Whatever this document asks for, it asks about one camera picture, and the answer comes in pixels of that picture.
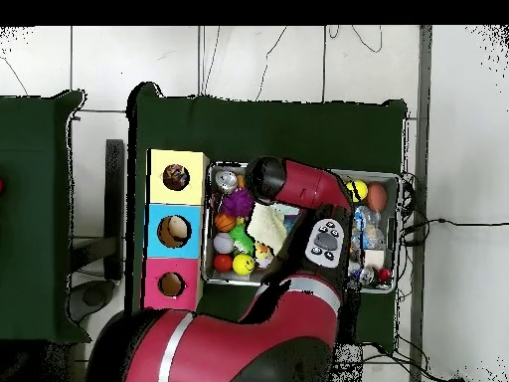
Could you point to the black stand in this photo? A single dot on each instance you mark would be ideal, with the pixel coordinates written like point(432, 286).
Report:
point(114, 254)

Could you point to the metal mesh bin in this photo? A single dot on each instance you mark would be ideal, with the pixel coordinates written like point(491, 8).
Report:
point(222, 278)

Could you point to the dark green tablecloth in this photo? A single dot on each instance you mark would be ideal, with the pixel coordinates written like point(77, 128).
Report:
point(32, 219)
point(278, 135)

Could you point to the white baseball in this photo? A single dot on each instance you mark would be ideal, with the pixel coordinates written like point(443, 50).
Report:
point(223, 243)

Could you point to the small orange basketball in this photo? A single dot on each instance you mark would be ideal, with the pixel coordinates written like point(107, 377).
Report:
point(225, 222)

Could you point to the orange ball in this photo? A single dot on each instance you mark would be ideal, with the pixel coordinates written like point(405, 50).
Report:
point(222, 262)

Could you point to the grey floor strip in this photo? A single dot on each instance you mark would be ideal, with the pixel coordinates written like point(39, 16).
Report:
point(424, 119)

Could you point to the grey rounded stand base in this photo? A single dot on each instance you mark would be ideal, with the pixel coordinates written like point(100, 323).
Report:
point(93, 296)

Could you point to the yellow tennis ball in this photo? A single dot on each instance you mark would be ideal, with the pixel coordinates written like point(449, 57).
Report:
point(356, 190)

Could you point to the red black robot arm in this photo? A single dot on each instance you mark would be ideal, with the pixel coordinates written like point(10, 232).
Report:
point(310, 185)

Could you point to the cream fluffy cloth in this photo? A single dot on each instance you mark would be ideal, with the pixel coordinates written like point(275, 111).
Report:
point(268, 227)

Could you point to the purple spiky monster toy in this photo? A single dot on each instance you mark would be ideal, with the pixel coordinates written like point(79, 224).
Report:
point(236, 203)

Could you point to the yellow smiley ball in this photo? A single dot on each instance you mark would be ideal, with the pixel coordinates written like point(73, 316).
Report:
point(243, 264)

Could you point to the mint green cloth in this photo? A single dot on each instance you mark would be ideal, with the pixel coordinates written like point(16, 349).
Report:
point(288, 209)

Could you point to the wooden box with three holes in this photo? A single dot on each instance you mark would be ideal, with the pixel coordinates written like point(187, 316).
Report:
point(195, 195)

